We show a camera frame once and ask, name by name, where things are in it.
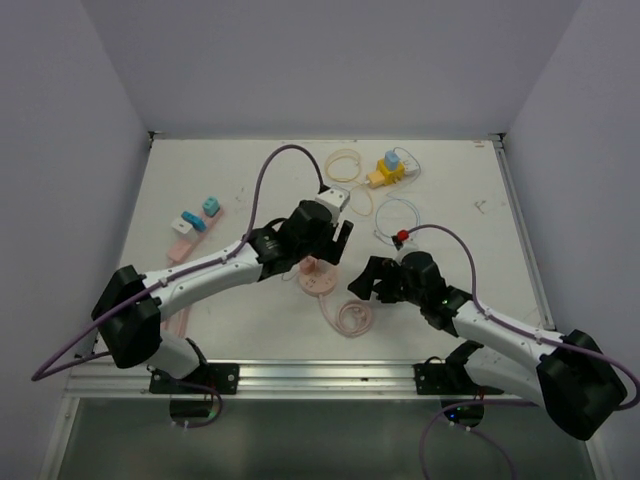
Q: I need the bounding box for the white plug on cube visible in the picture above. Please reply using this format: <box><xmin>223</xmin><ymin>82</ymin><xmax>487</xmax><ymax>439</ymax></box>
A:
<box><xmin>401</xmin><ymin>158</ymin><xmax>421</xmax><ymax>178</ymax></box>

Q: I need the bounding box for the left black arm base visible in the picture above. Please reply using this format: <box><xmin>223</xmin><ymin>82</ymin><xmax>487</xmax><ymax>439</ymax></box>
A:
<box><xmin>149</xmin><ymin>362</ymin><xmax>240</xmax><ymax>395</ymax></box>

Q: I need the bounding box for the blue thin charging cable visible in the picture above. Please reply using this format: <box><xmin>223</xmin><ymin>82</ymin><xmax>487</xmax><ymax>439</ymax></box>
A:
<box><xmin>372</xmin><ymin>146</ymin><xmax>426</xmax><ymax>246</ymax></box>

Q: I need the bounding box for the yellow charging cable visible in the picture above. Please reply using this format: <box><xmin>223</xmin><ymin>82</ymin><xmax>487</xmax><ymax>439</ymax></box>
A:
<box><xmin>324</xmin><ymin>149</ymin><xmax>377</xmax><ymax>217</ymax></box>

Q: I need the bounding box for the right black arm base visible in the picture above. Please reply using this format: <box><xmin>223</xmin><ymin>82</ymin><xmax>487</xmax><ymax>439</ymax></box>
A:
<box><xmin>412</xmin><ymin>357</ymin><xmax>504</xmax><ymax>396</ymax></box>

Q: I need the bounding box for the blue flat plug adapter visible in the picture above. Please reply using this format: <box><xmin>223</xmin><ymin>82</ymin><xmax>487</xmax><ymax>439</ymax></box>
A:
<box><xmin>181</xmin><ymin>211</ymin><xmax>207</xmax><ymax>233</ymax></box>

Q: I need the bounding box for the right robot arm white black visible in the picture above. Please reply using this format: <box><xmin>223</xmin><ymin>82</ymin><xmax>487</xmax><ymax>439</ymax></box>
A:
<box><xmin>348</xmin><ymin>251</ymin><xmax>627</xmax><ymax>440</ymax></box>

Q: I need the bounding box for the orange small charger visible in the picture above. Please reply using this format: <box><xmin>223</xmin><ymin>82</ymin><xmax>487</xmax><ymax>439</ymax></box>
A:
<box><xmin>299</xmin><ymin>256</ymin><xmax>317</xmax><ymax>275</ymax></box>

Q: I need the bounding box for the coiled pink socket cord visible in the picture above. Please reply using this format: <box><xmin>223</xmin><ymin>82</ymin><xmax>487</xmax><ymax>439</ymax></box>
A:
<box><xmin>315</xmin><ymin>293</ymin><xmax>374</xmax><ymax>337</ymax></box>

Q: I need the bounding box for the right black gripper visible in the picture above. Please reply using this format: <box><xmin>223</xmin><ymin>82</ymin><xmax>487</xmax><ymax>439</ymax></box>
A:
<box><xmin>347</xmin><ymin>255</ymin><xmax>426</xmax><ymax>307</ymax></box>

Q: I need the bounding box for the pink rectangular power strip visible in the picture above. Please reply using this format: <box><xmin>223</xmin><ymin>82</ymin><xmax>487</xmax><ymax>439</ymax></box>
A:
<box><xmin>166</xmin><ymin>208</ymin><xmax>224</xmax><ymax>265</ymax></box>

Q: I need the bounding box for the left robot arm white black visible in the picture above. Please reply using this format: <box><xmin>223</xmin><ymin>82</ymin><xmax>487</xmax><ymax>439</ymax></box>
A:
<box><xmin>92</xmin><ymin>189</ymin><xmax>353</xmax><ymax>393</ymax></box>

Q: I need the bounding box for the orange yellow charger plug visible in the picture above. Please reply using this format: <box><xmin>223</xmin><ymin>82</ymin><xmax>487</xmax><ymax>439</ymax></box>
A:
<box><xmin>365</xmin><ymin>170</ymin><xmax>385</xmax><ymax>189</ymax></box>

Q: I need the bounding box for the yellow cube socket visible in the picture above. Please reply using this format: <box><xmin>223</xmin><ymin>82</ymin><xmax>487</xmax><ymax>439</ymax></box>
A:
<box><xmin>376</xmin><ymin>159</ymin><xmax>405</xmax><ymax>186</ymax></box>

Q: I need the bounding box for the light blue charger plug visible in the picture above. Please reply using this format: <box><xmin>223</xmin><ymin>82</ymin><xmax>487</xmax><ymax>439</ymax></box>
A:
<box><xmin>384</xmin><ymin>150</ymin><xmax>401</xmax><ymax>171</ymax></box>

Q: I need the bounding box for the aluminium front rail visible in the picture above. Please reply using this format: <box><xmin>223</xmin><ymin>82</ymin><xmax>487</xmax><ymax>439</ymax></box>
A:
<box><xmin>63</xmin><ymin>355</ymin><xmax>591</xmax><ymax>400</ymax></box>

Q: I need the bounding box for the teal plug adapter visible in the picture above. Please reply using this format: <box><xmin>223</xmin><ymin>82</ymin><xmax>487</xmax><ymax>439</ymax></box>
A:
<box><xmin>202</xmin><ymin>196</ymin><xmax>220</xmax><ymax>217</ymax></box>

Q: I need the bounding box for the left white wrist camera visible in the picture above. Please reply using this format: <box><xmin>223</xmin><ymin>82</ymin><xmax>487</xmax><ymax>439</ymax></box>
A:
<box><xmin>315</xmin><ymin>186</ymin><xmax>350</xmax><ymax>217</ymax></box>

